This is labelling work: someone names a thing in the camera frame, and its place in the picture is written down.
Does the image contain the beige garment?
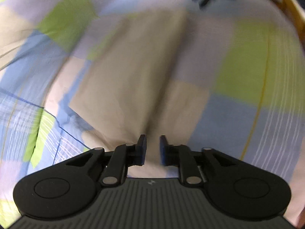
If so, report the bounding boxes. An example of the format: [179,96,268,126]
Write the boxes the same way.
[69,9,210,148]

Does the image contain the checkered quilt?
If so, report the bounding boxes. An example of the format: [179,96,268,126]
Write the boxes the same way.
[1,0,304,228]

